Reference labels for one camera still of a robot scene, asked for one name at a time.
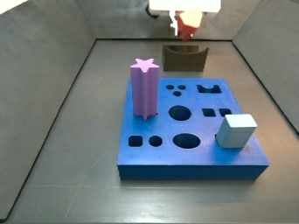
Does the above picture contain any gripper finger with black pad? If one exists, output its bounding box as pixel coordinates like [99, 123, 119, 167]
[170, 10, 178, 36]

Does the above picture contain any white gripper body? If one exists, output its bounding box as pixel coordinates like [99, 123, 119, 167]
[149, 0, 221, 12]

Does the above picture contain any red three prong object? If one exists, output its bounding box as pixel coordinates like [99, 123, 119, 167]
[178, 8, 202, 41]

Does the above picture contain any black curved fixture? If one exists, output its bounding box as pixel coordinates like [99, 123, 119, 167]
[163, 45, 210, 72]

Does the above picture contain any blue foam hole board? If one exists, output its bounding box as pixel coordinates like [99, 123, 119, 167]
[117, 78, 270, 180]

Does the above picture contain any purple star prism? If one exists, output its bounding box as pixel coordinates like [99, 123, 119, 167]
[131, 59, 159, 120]

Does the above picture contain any light blue rectangular block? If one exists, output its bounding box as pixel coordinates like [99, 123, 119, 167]
[217, 114, 258, 149]

